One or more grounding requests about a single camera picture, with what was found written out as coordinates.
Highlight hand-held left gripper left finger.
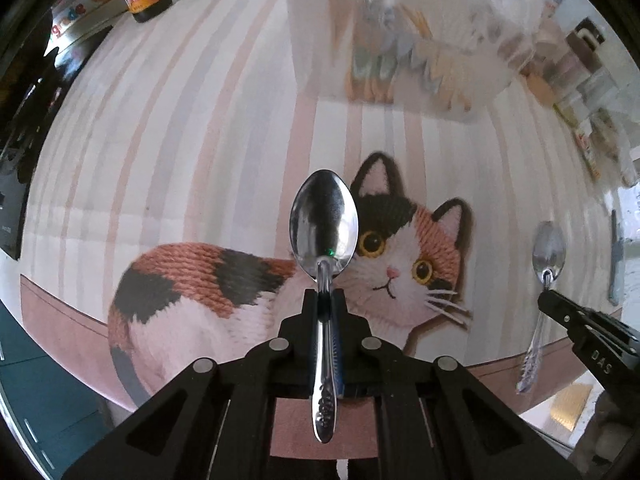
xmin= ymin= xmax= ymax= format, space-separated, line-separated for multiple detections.
xmin=60 ymin=290 xmax=320 ymax=480

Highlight teal cabinet front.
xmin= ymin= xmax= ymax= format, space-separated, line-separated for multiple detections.
xmin=0 ymin=302 xmax=118 ymax=480

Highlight colourful printed box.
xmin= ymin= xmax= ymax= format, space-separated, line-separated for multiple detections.
xmin=49 ymin=0 xmax=126 ymax=47

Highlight black stove top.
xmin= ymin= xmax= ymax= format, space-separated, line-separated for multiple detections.
xmin=0 ymin=47 xmax=68 ymax=262

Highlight clear plastic utensil box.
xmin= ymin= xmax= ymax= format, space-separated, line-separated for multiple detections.
xmin=285 ymin=0 xmax=518 ymax=122

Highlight metal spoon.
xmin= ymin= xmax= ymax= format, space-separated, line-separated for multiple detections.
xmin=515 ymin=220 xmax=568 ymax=395
xmin=289 ymin=170 xmax=360 ymax=444

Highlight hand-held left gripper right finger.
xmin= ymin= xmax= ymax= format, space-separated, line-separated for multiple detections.
xmin=330 ymin=290 xmax=583 ymax=480

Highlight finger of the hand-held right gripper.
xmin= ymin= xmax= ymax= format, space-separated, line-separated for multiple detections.
xmin=537 ymin=289 xmax=640 ymax=411

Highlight striped cat printed mat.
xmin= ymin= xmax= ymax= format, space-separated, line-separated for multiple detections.
xmin=19 ymin=0 xmax=623 ymax=461

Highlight gold scouring pad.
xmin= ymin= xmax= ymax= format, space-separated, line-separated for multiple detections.
xmin=548 ymin=381 xmax=593 ymax=432

